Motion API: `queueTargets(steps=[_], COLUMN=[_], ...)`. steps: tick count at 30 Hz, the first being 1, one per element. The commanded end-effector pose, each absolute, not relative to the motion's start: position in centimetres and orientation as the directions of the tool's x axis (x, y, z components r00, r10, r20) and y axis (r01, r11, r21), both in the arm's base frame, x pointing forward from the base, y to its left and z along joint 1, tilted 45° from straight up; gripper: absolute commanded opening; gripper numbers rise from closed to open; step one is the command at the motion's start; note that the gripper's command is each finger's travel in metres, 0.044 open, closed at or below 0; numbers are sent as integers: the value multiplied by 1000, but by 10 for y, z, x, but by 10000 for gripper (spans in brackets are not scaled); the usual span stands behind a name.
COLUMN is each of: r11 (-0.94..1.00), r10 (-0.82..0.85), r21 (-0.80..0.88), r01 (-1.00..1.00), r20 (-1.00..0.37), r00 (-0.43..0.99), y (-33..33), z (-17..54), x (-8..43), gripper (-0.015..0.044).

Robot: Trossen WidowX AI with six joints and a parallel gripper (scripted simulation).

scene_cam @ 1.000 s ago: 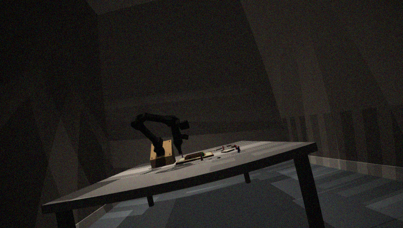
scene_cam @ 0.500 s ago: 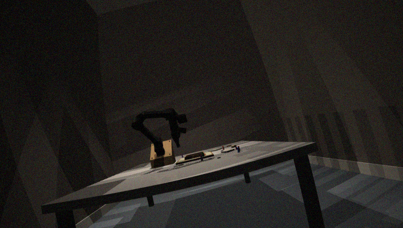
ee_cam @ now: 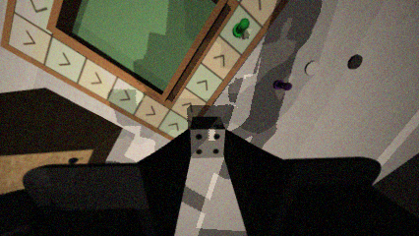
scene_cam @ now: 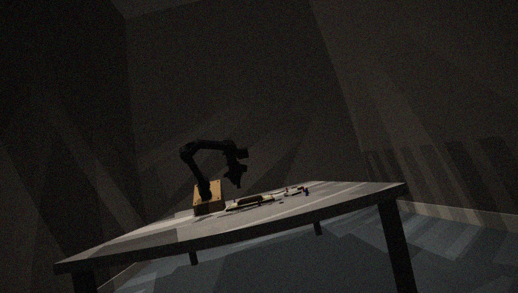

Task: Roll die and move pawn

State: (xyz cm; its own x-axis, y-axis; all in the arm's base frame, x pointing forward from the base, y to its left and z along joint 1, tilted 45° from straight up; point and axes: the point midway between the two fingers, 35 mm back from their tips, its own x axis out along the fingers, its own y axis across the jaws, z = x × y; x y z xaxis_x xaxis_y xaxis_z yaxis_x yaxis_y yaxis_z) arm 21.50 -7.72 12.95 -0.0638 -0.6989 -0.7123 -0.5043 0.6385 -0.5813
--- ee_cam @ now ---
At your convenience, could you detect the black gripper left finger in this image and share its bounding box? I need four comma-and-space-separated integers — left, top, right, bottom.
23, 130, 191, 236

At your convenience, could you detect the grey die with black pips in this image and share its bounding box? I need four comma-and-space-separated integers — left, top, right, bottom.
190, 117, 225, 158

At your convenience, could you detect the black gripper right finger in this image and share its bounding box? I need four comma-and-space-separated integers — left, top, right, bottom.
223, 129, 382, 236

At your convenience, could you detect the green game pawn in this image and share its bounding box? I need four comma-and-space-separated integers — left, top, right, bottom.
233, 19, 250, 37

